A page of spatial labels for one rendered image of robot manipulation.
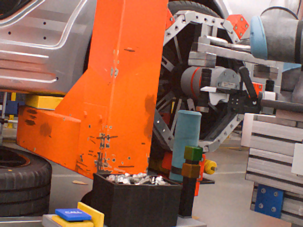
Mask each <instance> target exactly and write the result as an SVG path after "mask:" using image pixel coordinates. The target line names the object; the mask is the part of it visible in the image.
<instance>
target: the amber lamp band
mask: <svg viewBox="0 0 303 227"><path fill-rule="evenodd" d="M200 169H201V165H193V164H191V165H190V164H187V163H183V166H182V174H181V175H182V176H184V177H187V178H199V177H200Z"/></svg>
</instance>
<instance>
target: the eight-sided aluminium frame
mask: <svg viewBox="0 0 303 227"><path fill-rule="evenodd" d="M173 17H174V19H175V22H174V23H173V24H172V25H171V26H170V27H169V28H168V29H166V30H165V35H164V42H163V45H165V44H166V43H167V42H168V41H169V40H170V39H171V38H173V37H174V36H175V35H176V34H177V33H178V32H179V31H180V30H181V29H183V28H184V27H185V26H186V25H187V24H188V23H190V24H194V25H197V24H201V23H207V25H208V26H217V33H218V34H219V36H220V37H221V39H223V40H226V41H227V42H228V44H236V43H238V42H240V40H239V38H238V36H237V35H236V33H235V32H234V30H233V26H232V25H231V23H230V21H227V20H226V19H221V18H217V17H212V16H208V15H204V14H201V13H198V12H195V11H190V10H184V11H178V12H177V13H176V14H174V16H173ZM232 60H233V62H234V64H235V73H236V74H237V76H238V79H239V83H240V89H239V90H247V88H246V87H245V84H244V82H243V80H242V78H241V77H240V76H239V72H238V71H239V68H241V67H243V66H245V67H246V68H248V70H249V73H251V71H252V70H251V66H252V64H251V63H248V62H244V61H239V60H234V59H232ZM249 76H250V74H249ZM244 116H245V115H244V114H237V113H227V114H226V115H225V116H224V117H223V119H222V120H221V121H220V122H219V123H218V124H217V125H216V126H215V127H214V128H213V129H212V131H211V132H210V133H209V134H208V135H207V136H206V137H205V138H204V139H203V140H198V147H202V148H203V149H204V150H203V151H206V152H215V150H216V149H217V148H219V146H220V145H221V143H222V142H223V141H224V140H225V139H226V138H227V137H228V136H229V135H230V134H231V132H232V131H233V130H234V129H235V127H236V126H237V125H238V124H239V123H240V122H241V121H242V120H243V118H244ZM152 133H153V135H154V137H155V138H156V139H157V141H158V143H159V144H160V145H161V147H162V148H163V149H167V150H170V151H173V143H174V136H173V135H172V133H171V132H170V130H169V128H168V127H167V125H166V123H165V122H164V121H163V119H162V118H161V115H160V114H159V112H158V111H157V109H156V108H155V114H154V122H153V130H152Z"/></svg>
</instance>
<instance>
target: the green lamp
mask: <svg viewBox="0 0 303 227"><path fill-rule="evenodd" d="M203 150H204V149H203V148H202V147H198V146H191V145H186V146H185V151H184V159H187V160H190V161H201V160H202V154H203Z"/></svg>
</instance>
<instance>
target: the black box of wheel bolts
mask: <svg viewBox="0 0 303 227"><path fill-rule="evenodd" d="M93 176H94V177H93V186H92V194H91V196H92V198H91V206H90V207H91V208H93V209H95V210H97V211H99V212H100V213H103V214H104V222H103V223H104V224H105V225H106V226H108V227H176V225H177V218H178V211H179V204H180V197H181V189H182V188H183V186H182V185H180V184H178V183H175V182H173V181H170V180H168V179H165V178H163V177H162V176H158V175H147V174H142V173H139V174H138V175H136V174H128V173H126V174H110V173H93Z"/></svg>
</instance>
